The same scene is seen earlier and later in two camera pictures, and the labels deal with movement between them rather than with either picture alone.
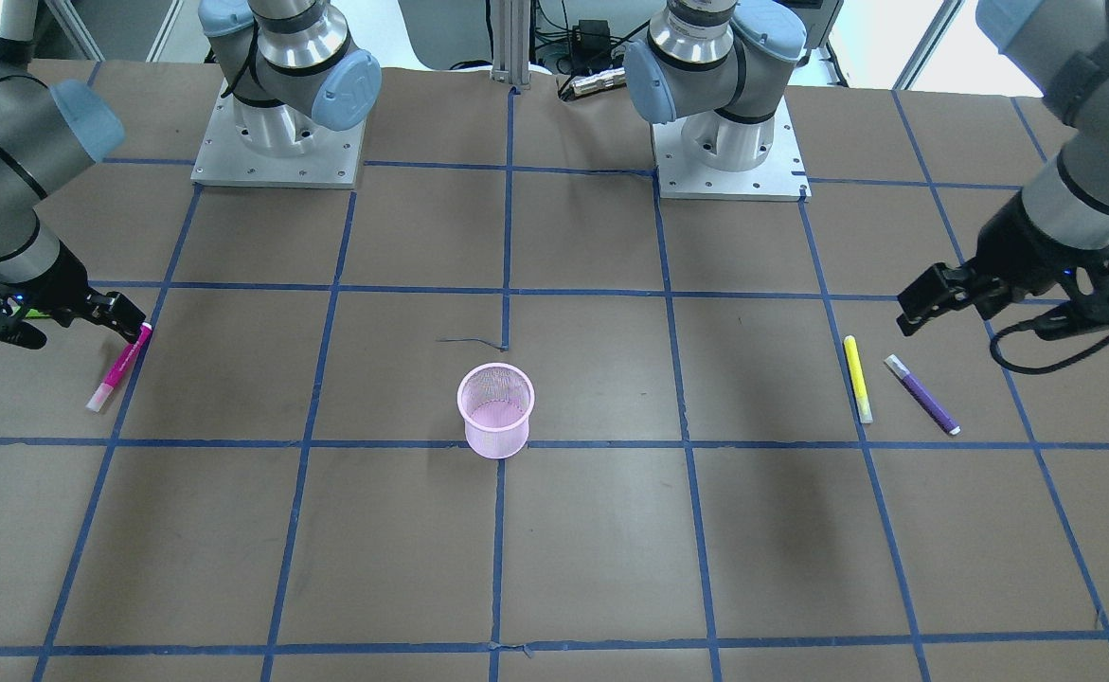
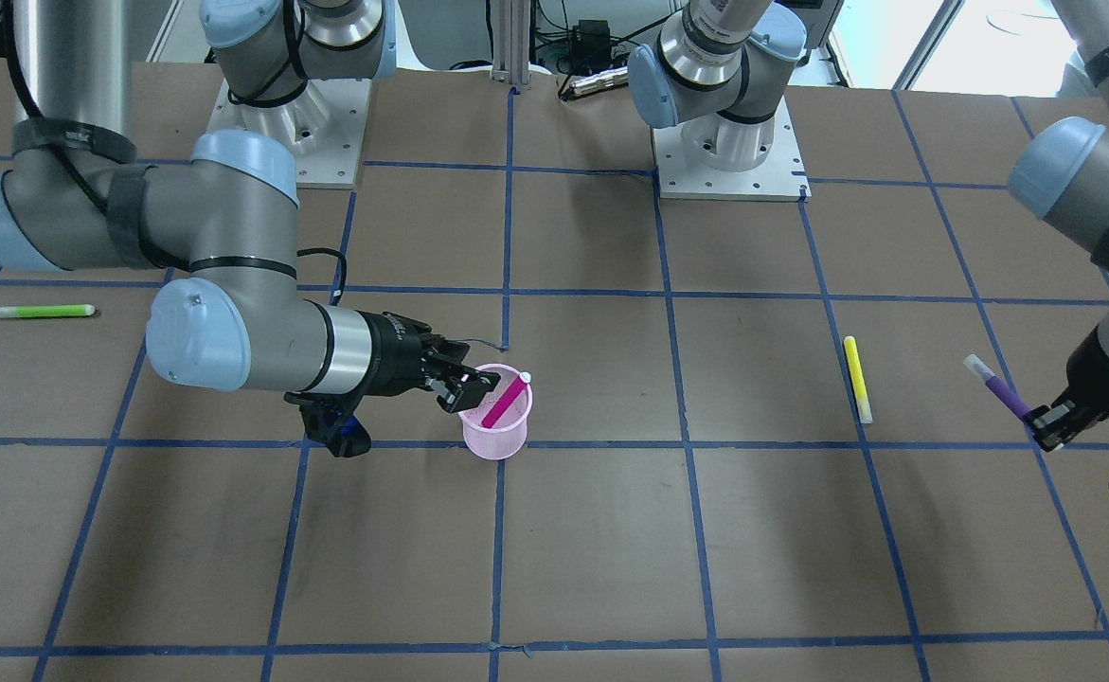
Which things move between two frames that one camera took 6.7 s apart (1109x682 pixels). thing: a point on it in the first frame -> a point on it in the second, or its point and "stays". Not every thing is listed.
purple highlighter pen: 921,396 -> 1014,403
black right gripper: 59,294 -> 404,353
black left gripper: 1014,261 -> 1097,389
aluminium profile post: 510,42 stays
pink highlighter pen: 121,365 -> 506,400
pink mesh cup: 495,401 stays
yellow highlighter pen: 857,377 stays
